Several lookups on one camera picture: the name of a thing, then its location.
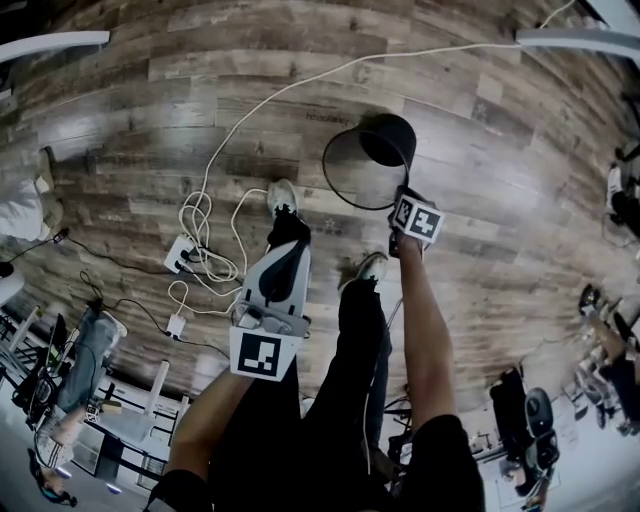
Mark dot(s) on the small black device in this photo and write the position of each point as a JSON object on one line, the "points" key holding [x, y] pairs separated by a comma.
{"points": [[61, 236]]}

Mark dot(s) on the person's right trouser leg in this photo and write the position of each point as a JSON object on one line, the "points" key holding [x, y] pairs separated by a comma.
{"points": [[360, 340]]}

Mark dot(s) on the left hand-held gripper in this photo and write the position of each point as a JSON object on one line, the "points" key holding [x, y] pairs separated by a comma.
{"points": [[257, 352]]}

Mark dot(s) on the person's left white shoe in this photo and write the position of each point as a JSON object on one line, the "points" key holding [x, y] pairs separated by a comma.
{"points": [[282, 196]]}

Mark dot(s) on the black mesh wastebasket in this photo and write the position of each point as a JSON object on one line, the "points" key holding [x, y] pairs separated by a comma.
{"points": [[387, 145]]}

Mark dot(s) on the person's white shoe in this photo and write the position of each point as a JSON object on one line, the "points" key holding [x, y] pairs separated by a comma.
{"points": [[371, 267], [282, 196]]}

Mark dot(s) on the person's trouser leg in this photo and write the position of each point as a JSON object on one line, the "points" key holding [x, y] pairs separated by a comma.
{"points": [[289, 230], [360, 340]]}

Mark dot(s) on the white power adapter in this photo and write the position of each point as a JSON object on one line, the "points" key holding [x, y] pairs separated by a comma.
{"points": [[177, 326]]}

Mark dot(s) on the person's right white shoe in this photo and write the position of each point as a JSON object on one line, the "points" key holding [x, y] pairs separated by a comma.
{"points": [[371, 267]]}

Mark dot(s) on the person's right forearm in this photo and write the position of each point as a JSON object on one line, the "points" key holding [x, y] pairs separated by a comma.
{"points": [[425, 325]]}

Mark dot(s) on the white power strip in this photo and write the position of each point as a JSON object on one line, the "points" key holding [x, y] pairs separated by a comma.
{"points": [[177, 255]]}

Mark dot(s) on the person's black shirt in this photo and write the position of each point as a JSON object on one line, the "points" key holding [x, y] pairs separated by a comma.
{"points": [[450, 465]]}

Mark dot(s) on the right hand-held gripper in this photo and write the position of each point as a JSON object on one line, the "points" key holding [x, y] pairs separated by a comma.
{"points": [[419, 222]]}

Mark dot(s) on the white table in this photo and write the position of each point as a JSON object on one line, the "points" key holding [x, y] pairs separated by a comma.
{"points": [[127, 425]]}

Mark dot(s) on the black office chair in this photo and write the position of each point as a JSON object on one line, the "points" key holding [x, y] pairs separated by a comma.
{"points": [[540, 420]]}

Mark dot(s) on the person's left trouser leg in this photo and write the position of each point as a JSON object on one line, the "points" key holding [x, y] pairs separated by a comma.
{"points": [[289, 230]]}

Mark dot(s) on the person's left forearm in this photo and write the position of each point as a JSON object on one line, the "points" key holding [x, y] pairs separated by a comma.
{"points": [[210, 420]]}

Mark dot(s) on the white table leg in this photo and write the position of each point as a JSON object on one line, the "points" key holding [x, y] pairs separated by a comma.
{"points": [[55, 45], [575, 40]]}

